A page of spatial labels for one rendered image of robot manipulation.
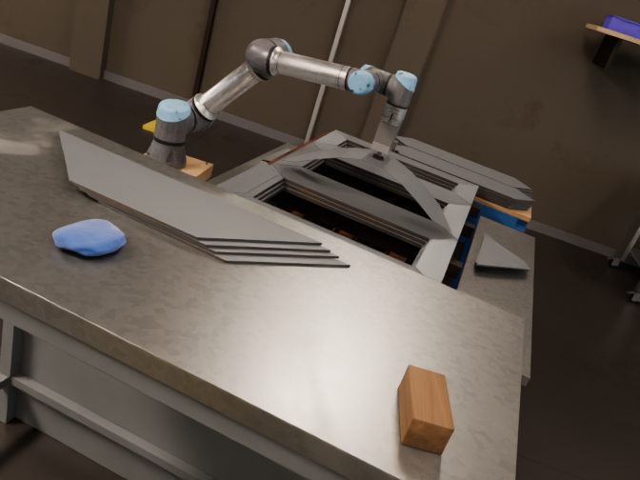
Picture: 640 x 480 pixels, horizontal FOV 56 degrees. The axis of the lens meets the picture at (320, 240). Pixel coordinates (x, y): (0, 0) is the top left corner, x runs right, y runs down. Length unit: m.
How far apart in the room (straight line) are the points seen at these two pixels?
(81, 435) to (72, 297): 1.17
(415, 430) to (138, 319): 0.43
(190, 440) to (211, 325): 0.92
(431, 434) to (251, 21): 4.78
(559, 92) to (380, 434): 4.60
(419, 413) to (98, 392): 1.27
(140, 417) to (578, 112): 4.31
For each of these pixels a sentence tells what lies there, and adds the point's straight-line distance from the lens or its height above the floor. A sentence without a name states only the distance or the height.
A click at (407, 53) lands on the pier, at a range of 5.09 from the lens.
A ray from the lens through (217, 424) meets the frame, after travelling 0.90.
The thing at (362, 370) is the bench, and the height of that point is 1.05.
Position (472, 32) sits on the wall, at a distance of 5.16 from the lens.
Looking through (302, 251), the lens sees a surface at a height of 1.06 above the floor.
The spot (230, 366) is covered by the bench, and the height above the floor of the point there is 1.05.
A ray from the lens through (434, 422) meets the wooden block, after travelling 0.85.
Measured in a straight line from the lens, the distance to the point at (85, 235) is 1.07.
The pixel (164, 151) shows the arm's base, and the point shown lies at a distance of 2.29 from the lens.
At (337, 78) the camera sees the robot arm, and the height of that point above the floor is 1.26.
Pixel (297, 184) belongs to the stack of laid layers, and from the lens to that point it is 2.15.
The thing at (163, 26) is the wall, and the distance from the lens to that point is 5.69.
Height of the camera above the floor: 1.61
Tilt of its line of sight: 25 degrees down
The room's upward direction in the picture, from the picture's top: 18 degrees clockwise
